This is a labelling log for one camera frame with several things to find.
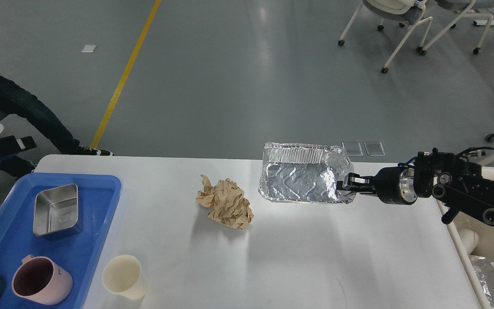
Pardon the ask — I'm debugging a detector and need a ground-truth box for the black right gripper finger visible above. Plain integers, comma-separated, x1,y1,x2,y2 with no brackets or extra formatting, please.
336,173,377,196

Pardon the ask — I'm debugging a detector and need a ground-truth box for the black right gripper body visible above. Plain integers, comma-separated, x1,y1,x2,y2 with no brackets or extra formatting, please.
373,167,418,205

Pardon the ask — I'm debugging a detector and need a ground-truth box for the aluminium foil tray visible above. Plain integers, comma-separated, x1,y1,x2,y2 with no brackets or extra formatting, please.
258,142,356,204

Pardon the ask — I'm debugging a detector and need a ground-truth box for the cream paper cup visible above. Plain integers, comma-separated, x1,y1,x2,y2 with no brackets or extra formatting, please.
102,254,147,300

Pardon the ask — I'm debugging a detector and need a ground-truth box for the stainless steel rectangular container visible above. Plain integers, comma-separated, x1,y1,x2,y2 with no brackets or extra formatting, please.
33,183,83,240

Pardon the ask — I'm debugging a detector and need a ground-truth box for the pink mug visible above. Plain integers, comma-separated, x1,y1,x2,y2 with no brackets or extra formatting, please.
11,254,74,306

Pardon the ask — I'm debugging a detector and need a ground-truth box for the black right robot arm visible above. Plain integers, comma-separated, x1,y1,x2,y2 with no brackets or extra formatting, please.
336,146,494,227

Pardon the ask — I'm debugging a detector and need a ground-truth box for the beige plastic bin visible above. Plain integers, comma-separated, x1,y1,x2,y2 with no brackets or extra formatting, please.
425,166,494,309

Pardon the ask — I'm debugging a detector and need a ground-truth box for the crumpled brown paper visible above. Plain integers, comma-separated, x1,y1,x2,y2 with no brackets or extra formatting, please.
196,174,254,230

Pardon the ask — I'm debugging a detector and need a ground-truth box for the foil tray inside bin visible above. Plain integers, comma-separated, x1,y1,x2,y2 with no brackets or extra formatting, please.
469,255,494,309

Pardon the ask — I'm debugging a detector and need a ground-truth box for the white chair with grey seat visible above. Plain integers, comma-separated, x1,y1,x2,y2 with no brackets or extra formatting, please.
337,0,433,74

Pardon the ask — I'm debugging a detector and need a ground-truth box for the white chair right background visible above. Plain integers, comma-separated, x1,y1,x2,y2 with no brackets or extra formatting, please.
416,0,494,56

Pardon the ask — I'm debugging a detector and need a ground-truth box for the blue plastic tray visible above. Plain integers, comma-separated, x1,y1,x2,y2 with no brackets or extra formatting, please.
0,173,121,309

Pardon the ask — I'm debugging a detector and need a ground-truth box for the person in beige sweater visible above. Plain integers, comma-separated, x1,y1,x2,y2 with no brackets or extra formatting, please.
0,76,114,156

